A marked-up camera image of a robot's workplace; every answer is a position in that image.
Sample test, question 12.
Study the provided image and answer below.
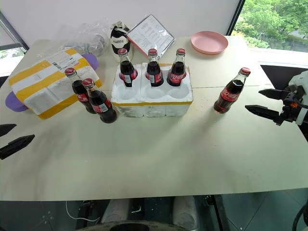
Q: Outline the black window frame post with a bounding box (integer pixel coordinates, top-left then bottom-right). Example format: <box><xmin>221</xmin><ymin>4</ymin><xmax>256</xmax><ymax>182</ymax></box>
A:
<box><xmin>224</xmin><ymin>0</ymin><xmax>246</xmax><ymax>36</ymax></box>

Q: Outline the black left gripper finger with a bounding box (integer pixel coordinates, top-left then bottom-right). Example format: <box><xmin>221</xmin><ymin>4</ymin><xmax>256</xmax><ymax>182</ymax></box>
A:
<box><xmin>0</xmin><ymin>134</ymin><xmax>36</xmax><ymax>161</ymax></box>
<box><xmin>0</xmin><ymin>123</ymin><xmax>18</xmax><ymax>137</ymax></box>

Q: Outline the clear crumpled plastic bag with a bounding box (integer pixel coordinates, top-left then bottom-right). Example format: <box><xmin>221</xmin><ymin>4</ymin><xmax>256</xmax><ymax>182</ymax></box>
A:
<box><xmin>36</xmin><ymin>20</ymin><xmax>114</xmax><ymax>58</ymax></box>

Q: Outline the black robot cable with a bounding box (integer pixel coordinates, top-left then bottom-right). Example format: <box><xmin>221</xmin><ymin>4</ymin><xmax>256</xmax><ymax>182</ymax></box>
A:
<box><xmin>291</xmin><ymin>204</ymin><xmax>308</xmax><ymax>231</ymax></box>

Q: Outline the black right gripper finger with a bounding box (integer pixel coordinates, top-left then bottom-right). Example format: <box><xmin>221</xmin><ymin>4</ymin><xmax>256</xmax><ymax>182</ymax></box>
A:
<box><xmin>258</xmin><ymin>88</ymin><xmax>290</xmax><ymax>101</ymax></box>
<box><xmin>244</xmin><ymin>104</ymin><xmax>284</xmax><ymax>126</ymax></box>

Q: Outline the thin white cable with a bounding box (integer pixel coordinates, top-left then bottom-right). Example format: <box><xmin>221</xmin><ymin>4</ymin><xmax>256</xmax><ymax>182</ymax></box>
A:
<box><xmin>65</xmin><ymin>200</ymin><xmax>101</xmax><ymax>223</ymax></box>

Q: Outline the glass cola bottle red cap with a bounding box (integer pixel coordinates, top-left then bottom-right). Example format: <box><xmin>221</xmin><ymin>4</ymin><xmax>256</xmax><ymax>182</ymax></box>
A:
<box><xmin>117</xmin><ymin>48</ymin><xmax>139</xmax><ymax>88</ymax></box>
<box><xmin>145</xmin><ymin>48</ymin><xmax>165</xmax><ymax>88</ymax></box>
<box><xmin>213</xmin><ymin>67</ymin><xmax>251</xmax><ymax>115</ymax></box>
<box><xmin>64</xmin><ymin>67</ymin><xmax>97</xmax><ymax>115</ymax></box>
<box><xmin>82</xmin><ymin>78</ymin><xmax>118</xmax><ymax>124</ymax></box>
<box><xmin>166</xmin><ymin>48</ymin><xmax>188</xmax><ymax>88</ymax></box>

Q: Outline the white foam bottle tray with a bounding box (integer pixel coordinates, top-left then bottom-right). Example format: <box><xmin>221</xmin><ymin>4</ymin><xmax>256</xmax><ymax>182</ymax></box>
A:
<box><xmin>111</xmin><ymin>63</ymin><xmax>194</xmax><ymax>118</ymax></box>

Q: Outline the black and white drawstring pouch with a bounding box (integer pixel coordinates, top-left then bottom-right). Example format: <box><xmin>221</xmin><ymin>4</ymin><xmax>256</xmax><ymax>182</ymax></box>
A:
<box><xmin>110</xmin><ymin>22</ymin><xmax>134</xmax><ymax>62</ymax></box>

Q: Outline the black window frame bar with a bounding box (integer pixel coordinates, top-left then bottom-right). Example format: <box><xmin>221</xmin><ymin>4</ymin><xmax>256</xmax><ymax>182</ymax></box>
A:
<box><xmin>0</xmin><ymin>11</ymin><xmax>30</xmax><ymax>51</ymax></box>

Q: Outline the white yellow taped package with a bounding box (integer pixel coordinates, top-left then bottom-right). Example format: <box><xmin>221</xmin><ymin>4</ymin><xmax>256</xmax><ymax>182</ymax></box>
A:
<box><xmin>9</xmin><ymin>49</ymin><xmax>103</xmax><ymax>120</ymax></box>

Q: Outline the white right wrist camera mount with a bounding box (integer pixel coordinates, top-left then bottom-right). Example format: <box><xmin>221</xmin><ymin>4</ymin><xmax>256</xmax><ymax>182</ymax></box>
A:
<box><xmin>288</xmin><ymin>70</ymin><xmax>308</xmax><ymax>126</ymax></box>

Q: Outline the black table frame leg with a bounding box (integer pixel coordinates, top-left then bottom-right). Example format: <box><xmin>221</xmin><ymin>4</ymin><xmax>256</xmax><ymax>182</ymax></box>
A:
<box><xmin>204</xmin><ymin>194</ymin><xmax>232</xmax><ymax>231</ymax></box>

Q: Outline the purple flat tray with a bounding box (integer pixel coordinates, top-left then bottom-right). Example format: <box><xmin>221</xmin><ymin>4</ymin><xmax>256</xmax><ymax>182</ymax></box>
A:
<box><xmin>5</xmin><ymin>53</ymin><xmax>100</xmax><ymax>113</ymax></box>

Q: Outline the pink plastic plate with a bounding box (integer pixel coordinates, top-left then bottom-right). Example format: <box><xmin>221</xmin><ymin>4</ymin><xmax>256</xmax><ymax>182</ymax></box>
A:
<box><xmin>191</xmin><ymin>30</ymin><xmax>229</xmax><ymax>55</ymax></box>

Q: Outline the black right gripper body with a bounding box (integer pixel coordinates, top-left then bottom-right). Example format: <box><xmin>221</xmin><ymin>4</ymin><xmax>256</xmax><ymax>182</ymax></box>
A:
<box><xmin>281</xmin><ymin>86</ymin><xmax>305</xmax><ymax>123</ymax></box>

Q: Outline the printed card in plastic sleeve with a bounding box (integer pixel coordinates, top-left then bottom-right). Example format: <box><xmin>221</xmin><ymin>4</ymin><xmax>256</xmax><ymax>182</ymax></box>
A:
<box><xmin>126</xmin><ymin>14</ymin><xmax>175</xmax><ymax>59</ymax></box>

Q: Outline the grey rounded shape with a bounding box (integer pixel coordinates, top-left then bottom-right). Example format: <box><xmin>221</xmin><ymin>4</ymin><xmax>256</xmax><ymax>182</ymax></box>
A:
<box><xmin>172</xmin><ymin>195</ymin><xmax>199</xmax><ymax>225</ymax></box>
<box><xmin>101</xmin><ymin>199</ymin><xmax>131</xmax><ymax>224</ymax></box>

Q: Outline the dark rounded base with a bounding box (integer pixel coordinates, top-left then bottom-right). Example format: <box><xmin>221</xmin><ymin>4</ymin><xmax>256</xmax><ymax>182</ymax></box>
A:
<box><xmin>81</xmin><ymin>219</ymin><xmax>186</xmax><ymax>231</ymax></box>

